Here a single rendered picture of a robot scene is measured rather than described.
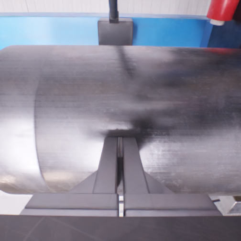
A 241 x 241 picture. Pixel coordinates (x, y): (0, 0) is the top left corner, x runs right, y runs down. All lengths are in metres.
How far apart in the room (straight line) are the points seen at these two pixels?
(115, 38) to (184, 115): 0.38
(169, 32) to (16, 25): 0.48
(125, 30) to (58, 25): 0.22
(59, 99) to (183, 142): 0.12
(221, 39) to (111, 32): 0.28
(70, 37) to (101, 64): 0.44
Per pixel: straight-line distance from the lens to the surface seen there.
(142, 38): 0.61
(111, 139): 0.15
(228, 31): 0.51
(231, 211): 0.66
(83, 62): 0.19
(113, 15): 0.46
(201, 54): 0.22
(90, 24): 0.60
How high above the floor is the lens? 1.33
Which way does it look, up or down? 1 degrees down
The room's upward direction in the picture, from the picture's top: 89 degrees counter-clockwise
